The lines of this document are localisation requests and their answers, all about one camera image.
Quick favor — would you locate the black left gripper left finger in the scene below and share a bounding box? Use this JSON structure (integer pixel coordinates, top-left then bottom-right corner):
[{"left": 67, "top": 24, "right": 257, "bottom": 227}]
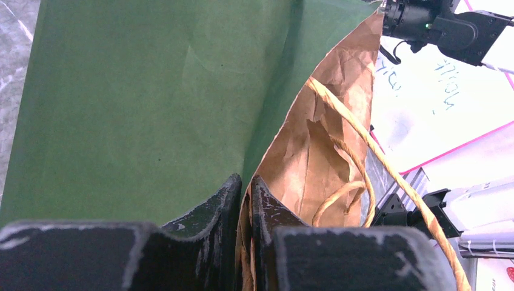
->
[{"left": 1, "top": 174, "right": 242, "bottom": 290}]

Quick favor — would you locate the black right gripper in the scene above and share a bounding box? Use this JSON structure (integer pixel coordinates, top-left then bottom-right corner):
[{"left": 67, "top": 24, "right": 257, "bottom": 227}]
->
[{"left": 379, "top": 0, "right": 459, "bottom": 41}]

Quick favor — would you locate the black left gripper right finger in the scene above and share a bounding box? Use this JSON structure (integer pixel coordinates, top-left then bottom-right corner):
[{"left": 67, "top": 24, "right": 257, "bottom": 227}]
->
[{"left": 250, "top": 176, "right": 456, "bottom": 290}]

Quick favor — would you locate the green paper bag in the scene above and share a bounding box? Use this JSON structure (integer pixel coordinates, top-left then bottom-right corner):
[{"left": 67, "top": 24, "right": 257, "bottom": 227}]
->
[{"left": 1, "top": 1, "right": 470, "bottom": 290}]

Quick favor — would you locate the pink framed whiteboard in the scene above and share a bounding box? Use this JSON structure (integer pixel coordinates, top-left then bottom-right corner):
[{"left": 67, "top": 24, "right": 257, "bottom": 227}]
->
[{"left": 369, "top": 0, "right": 514, "bottom": 175}]

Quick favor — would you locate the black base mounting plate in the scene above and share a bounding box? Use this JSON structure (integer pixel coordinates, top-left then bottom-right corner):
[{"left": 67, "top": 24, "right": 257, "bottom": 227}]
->
[{"left": 371, "top": 189, "right": 462, "bottom": 239}]

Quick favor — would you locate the aluminium rail frame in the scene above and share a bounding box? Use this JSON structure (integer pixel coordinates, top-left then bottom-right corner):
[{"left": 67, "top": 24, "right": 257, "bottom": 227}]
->
[{"left": 361, "top": 149, "right": 430, "bottom": 222}]

